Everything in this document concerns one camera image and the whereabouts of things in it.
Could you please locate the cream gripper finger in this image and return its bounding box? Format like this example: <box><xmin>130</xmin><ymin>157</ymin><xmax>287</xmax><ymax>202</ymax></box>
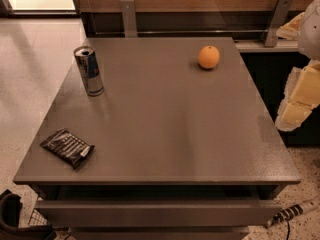
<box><xmin>275</xmin><ymin>63</ymin><xmax>320</xmax><ymax>132</ymax></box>
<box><xmin>276</xmin><ymin>12</ymin><xmax>304</xmax><ymax>40</ymax></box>

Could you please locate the orange fruit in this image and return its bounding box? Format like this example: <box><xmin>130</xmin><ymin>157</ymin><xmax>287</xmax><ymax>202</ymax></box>
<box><xmin>198</xmin><ymin>46</ymin><xmax>220</xmax><ymax>69</ymax></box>

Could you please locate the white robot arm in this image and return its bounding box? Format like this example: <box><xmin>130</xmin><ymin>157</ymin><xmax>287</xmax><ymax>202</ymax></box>
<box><xmin>275</xmin><ymin>0</ymin><xmax>320</xmax><ymax>132</ymax></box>

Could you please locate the dark robot base part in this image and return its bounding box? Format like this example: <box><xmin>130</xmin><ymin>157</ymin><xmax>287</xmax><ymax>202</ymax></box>
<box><xmin>0</xmin><ymin>190</ymin><xmax>56</xmax><ymax>240</ymax></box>

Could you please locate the striped power strip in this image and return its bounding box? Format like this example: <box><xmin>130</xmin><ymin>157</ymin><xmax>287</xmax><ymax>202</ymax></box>
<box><xmin>264</xmin><ymin>198</ymin><xmax>319</xmax><ymax>229</ymax></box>

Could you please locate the grey drawer cabinet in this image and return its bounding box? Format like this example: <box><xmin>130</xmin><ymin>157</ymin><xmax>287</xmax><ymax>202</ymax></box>
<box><xmin>14</xmin><ymin>38</ymin><xmax>300</xmax><ymax>240</ymax></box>

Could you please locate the silver blue drink can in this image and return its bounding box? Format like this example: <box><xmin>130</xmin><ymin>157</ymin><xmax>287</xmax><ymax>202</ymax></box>
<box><xmin>73</xmin><ymin>46</ymin><xmax>104</xmax><ymax>96</ymax></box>

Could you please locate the black snack packet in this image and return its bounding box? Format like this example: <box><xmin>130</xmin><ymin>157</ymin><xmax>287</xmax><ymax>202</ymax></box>
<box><xmin>40</xmin><ymin>128</ymin><xmax>95</xmax><ymax>169</ymax></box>

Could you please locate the right metal bracket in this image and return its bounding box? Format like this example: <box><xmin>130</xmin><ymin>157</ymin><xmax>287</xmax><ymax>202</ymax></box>
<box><xmin>264</xmin><ymin>0</ymin><xmax>293</xmax><ymax>47</ymax></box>

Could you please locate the metal bracket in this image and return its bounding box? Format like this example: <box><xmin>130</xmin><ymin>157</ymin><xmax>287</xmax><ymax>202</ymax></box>
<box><xmin>264</xmin><ymin>0</ymin><xmax>293</xmax><ymax>47</ymax></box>
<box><xmin>121</xmin><ymin>0</ymin><xmax>138</xmax><ymax>38</ymax></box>

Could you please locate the left metal bracket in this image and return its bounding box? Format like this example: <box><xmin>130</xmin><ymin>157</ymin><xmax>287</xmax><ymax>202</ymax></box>
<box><xmin>121</xmin><ymin>0</ymin><xmax>138</xmax><ymax>38</ymax></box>

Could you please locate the wire mesh basket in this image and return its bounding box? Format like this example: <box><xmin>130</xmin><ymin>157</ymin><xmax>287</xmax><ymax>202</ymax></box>
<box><xmin>28</xmin><ymin>208</ymin><xmax>48</xmax><ymax>226</ymax></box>

